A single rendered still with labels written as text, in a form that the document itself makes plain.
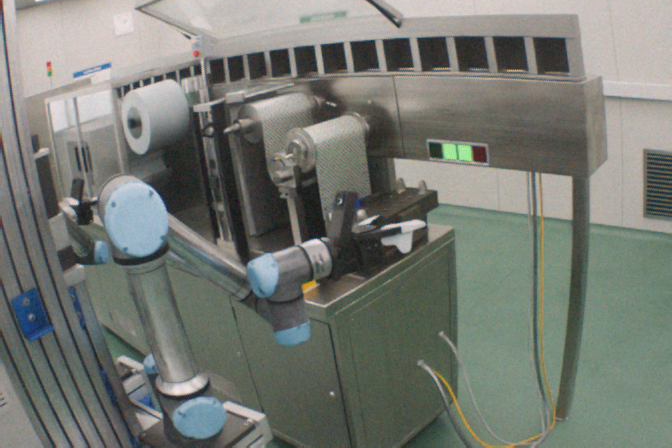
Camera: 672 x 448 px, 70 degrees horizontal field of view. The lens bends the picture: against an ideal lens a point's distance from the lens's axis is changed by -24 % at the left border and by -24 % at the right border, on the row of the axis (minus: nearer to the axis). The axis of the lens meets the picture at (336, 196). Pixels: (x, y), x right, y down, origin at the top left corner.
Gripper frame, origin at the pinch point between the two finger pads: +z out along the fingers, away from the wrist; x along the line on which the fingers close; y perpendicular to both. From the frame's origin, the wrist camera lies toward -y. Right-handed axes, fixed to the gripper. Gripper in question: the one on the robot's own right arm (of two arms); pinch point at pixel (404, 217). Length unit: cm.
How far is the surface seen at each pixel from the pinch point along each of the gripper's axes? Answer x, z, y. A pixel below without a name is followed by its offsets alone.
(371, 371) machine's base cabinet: -51, 12, 60
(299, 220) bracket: -80, 13, 11
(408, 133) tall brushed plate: -67, 53, -9
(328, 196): -73, 21, 5
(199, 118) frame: -111, -5, -30
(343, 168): -74, 30, -3
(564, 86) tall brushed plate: -3, 71, -20
